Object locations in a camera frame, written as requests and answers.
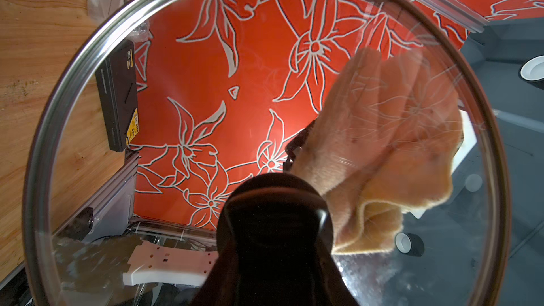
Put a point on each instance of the yellow cleaning cloth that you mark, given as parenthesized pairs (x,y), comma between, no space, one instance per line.
(383,145)

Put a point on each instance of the black power adapter box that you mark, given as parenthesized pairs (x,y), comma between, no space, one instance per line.
(116,80)

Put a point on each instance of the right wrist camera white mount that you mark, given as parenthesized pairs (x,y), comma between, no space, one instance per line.
(150,263)

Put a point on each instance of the glass pot lid black knob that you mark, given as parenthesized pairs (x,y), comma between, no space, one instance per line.
(227,93)

